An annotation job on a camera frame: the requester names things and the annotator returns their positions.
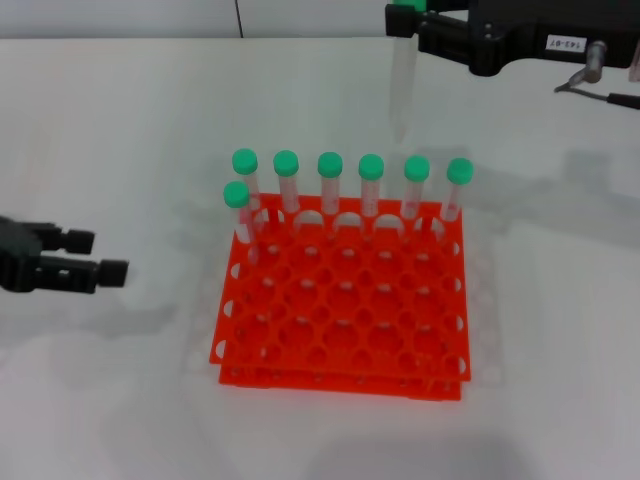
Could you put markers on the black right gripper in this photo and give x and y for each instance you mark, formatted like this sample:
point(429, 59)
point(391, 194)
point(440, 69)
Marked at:
point(510, 35)

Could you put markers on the orange test tube rack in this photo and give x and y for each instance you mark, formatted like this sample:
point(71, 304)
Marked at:
point(370, 295)

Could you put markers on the green capped test tube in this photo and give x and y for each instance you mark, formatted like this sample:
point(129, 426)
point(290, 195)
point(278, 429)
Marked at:
point(245, 161)
point(460, 170)
point(371, 166)
point(417, 168)
point(286, 162)
point(330, 164)
point(236, 195)
point(404, 85)

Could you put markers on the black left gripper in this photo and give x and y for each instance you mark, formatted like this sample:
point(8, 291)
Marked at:
point(17, 255)

